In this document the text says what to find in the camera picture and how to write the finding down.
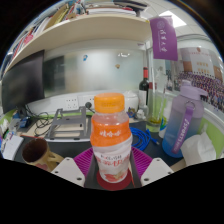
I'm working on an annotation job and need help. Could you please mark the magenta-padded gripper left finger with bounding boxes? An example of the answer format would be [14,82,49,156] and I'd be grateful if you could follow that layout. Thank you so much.
[50,147,100,190]

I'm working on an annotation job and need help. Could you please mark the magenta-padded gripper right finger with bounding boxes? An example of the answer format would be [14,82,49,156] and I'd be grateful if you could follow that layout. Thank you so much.
[128,146,175,189]

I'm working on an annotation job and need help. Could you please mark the orange-capped drink bottle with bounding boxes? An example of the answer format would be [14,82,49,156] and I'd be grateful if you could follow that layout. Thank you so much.
[89,92,134,184]

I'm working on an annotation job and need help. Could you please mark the large purple water bottle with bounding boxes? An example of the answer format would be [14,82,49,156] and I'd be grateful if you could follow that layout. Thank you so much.
[161,79,209,159]

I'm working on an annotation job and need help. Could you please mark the black desk mat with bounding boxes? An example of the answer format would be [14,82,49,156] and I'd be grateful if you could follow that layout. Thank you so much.
[13,121,183,168]

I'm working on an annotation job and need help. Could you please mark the floral ceramic mug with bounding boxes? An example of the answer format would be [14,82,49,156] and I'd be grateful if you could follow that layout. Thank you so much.
[21,137,64,173]

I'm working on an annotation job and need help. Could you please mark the grey metal laptop stand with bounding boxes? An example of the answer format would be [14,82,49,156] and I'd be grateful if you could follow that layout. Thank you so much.
[44,106,93,141]

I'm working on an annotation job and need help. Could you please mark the white tissue pack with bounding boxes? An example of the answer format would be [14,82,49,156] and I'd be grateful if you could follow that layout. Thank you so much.
[179,131,217,167]

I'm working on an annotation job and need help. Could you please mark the flat round red coaster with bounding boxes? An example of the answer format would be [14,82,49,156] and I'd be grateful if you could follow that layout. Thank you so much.
[96,168,133,192]

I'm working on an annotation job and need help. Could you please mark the white printed paper sheet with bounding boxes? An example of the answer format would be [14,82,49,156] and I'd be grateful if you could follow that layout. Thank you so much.
[1,133,25,161]

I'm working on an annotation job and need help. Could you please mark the white ceramic jar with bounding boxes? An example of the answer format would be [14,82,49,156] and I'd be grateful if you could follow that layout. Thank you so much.
[123,90,140,113]

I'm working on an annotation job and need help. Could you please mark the dark wine bottle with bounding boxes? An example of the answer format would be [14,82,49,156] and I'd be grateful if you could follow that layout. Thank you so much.
[138,66,151,108]

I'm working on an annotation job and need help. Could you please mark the black computer monitor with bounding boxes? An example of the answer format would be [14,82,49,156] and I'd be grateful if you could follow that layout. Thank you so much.
[0,49,46,116]

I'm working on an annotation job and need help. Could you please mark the group photo poster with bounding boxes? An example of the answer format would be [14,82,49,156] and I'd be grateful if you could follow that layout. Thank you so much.
[166,46,224,113]

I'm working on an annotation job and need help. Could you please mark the purple pennant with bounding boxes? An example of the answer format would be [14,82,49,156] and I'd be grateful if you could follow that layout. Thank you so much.
[149,16,179,62]

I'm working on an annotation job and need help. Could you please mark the coiled blue cable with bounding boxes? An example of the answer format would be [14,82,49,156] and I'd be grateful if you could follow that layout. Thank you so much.
[129,126,160,152]

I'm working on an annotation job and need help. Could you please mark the black cable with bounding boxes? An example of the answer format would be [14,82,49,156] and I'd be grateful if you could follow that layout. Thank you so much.
[25,105,62,130]

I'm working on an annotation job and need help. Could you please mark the white wall power outlets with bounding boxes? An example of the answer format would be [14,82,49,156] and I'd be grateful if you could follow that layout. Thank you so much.
[63,94,96,112]

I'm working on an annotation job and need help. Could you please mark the wall shelf with books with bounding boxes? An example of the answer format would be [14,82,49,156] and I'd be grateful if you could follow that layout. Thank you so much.
[0,0,153,84]

